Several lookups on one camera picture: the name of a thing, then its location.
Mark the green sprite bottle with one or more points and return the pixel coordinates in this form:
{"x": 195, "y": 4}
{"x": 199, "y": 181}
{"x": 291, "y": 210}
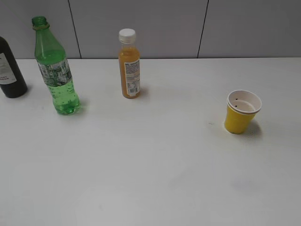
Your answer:
{"x": 54, "y": 68}

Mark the orange juice bottle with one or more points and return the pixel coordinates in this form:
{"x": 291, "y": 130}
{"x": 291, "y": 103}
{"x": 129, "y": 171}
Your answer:
{"x": 129, "y": 64}

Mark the yellow paper cup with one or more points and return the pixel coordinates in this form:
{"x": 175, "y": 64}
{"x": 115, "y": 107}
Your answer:
{"x": 242, "y": 106}

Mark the dark wine bottle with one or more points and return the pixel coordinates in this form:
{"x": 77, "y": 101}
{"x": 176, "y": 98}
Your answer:
{"x": 12, "y": 82}

